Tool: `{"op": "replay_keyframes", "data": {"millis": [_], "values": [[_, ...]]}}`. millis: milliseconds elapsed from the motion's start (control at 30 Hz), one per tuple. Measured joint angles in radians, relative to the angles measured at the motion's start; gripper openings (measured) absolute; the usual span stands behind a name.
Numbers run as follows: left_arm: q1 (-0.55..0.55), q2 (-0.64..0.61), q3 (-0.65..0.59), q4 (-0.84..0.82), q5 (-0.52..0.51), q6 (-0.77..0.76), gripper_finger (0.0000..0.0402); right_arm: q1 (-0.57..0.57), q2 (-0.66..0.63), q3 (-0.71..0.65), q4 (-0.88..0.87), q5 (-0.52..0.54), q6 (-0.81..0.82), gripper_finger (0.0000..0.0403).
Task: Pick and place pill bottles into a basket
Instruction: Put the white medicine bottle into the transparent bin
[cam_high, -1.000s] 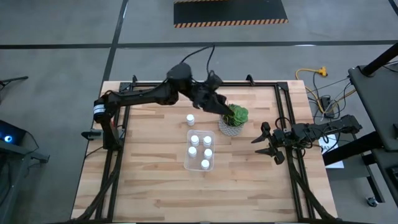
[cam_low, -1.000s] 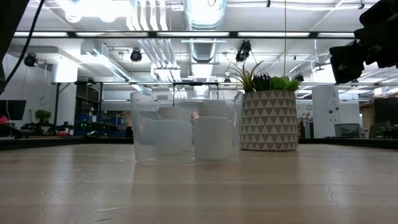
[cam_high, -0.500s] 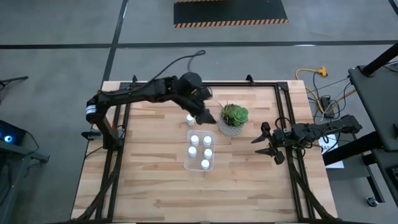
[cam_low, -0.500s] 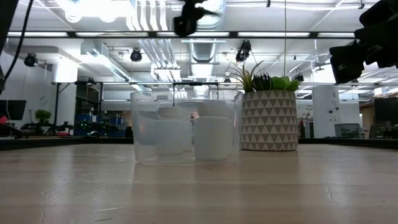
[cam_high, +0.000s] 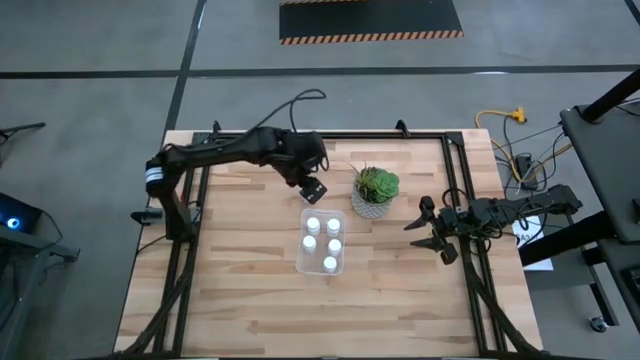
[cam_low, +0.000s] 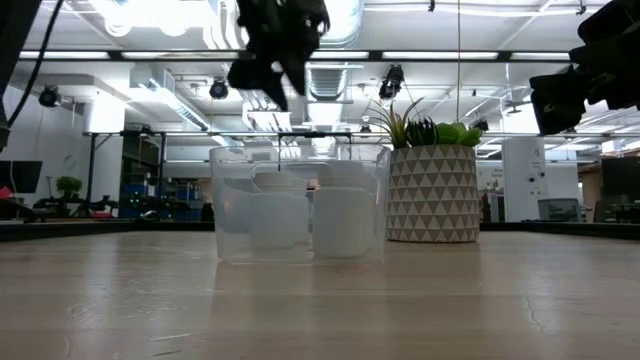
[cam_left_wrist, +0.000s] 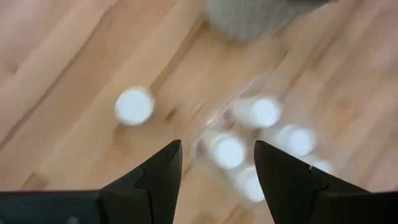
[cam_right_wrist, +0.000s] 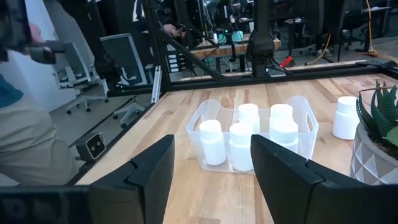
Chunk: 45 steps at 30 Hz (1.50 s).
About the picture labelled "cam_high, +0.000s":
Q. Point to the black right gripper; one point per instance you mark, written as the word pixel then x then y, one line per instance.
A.
pixel 452 221

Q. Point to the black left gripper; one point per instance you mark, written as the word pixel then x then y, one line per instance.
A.
pixel 302 170

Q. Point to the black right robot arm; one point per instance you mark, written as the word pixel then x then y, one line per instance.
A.
pixel 520 205

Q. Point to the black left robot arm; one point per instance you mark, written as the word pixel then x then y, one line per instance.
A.
pixel 225 147

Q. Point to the clear plastic basket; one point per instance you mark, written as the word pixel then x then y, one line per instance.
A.
pixel 307 265

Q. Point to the succulents in triangle-patterned pot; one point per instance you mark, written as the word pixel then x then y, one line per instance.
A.
pixel 382 185

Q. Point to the white paper sheet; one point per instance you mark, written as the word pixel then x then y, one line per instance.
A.
pixel 532 235

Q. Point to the black power strip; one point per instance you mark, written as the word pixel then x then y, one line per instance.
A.
pixel 526 170

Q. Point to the black hazard-striped floor mat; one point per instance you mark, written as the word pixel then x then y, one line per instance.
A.
pixel 370 17

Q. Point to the small caster wheel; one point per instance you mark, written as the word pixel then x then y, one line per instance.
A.
pixel 598 324

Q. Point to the black equipment cart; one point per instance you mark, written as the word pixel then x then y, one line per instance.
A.
pixel 610 160

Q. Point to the black slanted pole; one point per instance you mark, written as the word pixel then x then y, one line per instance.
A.
pixel 612 97

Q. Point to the dark metal stand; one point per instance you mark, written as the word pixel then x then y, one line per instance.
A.
pixel 30 250

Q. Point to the black device with blue light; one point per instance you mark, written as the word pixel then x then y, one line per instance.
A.
pixel 17 212

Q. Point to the black tripod leg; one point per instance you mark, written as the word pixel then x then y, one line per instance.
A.
pixel 22 129

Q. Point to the black aluminium table frame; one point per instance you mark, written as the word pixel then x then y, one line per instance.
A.
pixel 375 135

